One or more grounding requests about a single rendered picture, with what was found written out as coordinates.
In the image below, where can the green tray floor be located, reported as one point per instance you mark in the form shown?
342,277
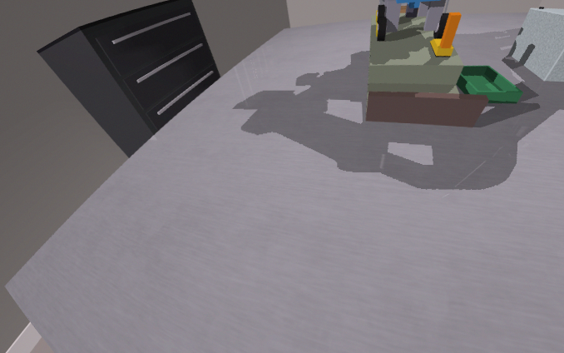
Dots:
482,83

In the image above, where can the yellow chock with orange handle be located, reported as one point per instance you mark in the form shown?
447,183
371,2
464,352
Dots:
443,47

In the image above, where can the green tray rim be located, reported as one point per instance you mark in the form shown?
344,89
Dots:
511,93

